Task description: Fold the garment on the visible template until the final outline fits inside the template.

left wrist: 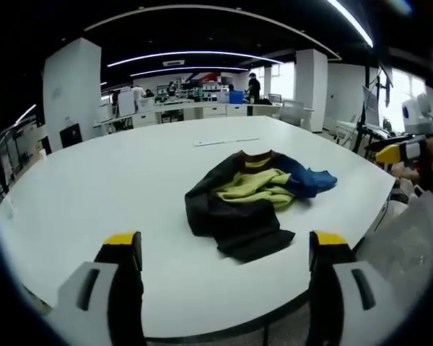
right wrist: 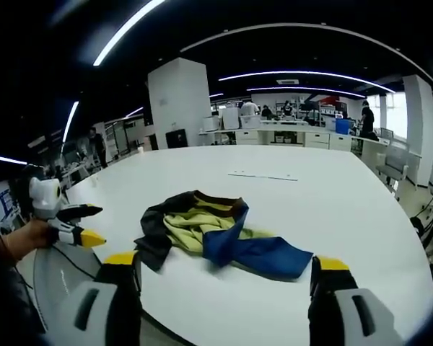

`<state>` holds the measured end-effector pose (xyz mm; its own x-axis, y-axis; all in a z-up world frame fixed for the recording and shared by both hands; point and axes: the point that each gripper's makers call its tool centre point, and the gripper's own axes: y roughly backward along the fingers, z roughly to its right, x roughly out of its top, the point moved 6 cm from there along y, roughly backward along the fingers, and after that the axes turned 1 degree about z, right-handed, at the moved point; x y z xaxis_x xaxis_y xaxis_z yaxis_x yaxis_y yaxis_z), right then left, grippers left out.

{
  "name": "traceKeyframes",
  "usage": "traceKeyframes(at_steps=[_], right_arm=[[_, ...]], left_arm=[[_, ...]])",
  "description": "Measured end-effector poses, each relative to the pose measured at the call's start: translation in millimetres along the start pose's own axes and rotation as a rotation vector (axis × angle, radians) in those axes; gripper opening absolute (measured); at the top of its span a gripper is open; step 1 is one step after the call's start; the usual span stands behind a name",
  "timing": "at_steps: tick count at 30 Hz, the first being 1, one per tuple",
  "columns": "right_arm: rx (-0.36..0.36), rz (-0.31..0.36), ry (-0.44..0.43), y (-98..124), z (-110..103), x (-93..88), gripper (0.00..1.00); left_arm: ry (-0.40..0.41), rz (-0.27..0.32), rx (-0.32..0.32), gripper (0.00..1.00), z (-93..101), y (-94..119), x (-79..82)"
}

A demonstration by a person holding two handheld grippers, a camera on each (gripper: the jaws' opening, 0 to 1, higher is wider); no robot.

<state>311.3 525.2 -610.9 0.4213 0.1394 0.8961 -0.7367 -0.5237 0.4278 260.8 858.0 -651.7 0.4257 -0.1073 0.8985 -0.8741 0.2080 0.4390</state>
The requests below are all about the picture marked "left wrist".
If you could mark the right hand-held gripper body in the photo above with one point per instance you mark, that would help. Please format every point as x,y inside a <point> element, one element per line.
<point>416,117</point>

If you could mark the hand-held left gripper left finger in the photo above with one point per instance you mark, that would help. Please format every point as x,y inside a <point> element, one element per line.
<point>94,288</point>

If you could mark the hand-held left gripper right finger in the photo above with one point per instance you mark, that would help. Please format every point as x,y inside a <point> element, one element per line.
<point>361,292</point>

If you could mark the black yellow blue garment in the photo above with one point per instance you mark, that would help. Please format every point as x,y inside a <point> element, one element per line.
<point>234,212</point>

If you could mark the monitor on stand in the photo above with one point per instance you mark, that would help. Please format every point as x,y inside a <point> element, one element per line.
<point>371,106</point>

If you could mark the grey mesh office chair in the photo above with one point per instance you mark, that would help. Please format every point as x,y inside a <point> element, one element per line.
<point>411,248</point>

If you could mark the long ceiling light strip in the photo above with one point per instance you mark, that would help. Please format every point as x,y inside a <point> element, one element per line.
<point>351,21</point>
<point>195,54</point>
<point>187,69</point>

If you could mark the white flat table strip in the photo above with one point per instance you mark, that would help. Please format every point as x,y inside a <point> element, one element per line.
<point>226,141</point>

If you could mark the white board panel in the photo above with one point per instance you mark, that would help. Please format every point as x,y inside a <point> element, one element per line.
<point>126,103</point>

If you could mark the long white office counter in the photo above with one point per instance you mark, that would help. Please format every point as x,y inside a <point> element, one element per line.
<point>187,110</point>

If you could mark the ceiling air vent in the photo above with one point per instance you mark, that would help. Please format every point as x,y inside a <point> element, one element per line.
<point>173,63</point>

